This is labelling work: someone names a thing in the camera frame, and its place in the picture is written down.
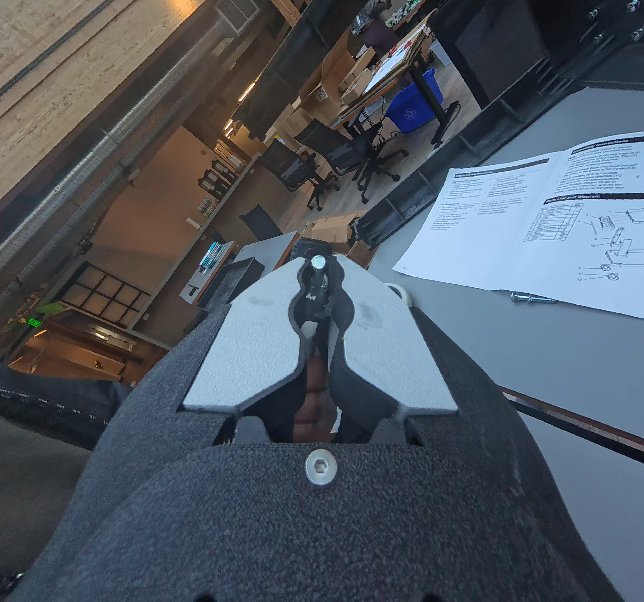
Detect wooden table black legs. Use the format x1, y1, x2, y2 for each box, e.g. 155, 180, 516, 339
331, 8, 462, 148

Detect black shallow tray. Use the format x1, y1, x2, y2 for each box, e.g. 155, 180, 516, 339
204, 257, 265, 314

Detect open cardboard box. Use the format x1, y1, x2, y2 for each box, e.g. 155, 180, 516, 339
302, 212, 376, 266

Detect grey desk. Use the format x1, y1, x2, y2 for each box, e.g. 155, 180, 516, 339
370, 86, 644, 462

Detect green plant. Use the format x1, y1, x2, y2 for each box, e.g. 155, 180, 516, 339
0, 302, 66, 337

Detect black chair back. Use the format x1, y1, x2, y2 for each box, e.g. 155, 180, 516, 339
239, 204, 283, 243

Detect person's dark trouser leg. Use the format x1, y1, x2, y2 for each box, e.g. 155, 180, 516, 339
0, 363, 135, 450

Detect pale caster wheel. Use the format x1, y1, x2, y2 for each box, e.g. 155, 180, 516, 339
385, 282, 415, 309

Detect blue recycling bin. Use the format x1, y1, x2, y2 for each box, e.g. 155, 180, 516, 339
385, 68, 445, 134

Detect black grid window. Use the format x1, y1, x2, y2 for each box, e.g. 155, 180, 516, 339
58, 261, 152, 329

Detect black office chair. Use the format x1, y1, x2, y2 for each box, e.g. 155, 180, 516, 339
259, 139, 341, 211
294, 119, 410, 205

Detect wooden cabinet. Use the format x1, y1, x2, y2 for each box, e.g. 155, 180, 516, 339
7, 310, 132, 382

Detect small grey table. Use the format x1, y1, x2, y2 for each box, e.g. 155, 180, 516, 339
234, 232, 303, 282

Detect teal marker set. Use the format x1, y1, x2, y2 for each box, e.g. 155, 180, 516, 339
199, 242, 225, 275

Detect long white shelf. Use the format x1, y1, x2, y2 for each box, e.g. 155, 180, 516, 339
128, 151, 262, 332

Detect white instruction sheet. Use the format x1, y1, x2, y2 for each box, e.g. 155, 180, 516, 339
392, 131, 644, 320

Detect stack of cardboard boxes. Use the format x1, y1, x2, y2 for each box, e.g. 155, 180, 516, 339
274, 28, 384, 146

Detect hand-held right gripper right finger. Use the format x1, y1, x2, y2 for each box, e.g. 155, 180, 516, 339
327, 255, 460, 425

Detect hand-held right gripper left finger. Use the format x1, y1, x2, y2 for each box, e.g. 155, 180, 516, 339
182, 257, 310, 416

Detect silver ventilation duct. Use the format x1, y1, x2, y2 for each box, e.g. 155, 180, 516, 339
0, 23, 252, 271

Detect wall vent grille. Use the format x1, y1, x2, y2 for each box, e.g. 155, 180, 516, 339
215, 0, 261, 35

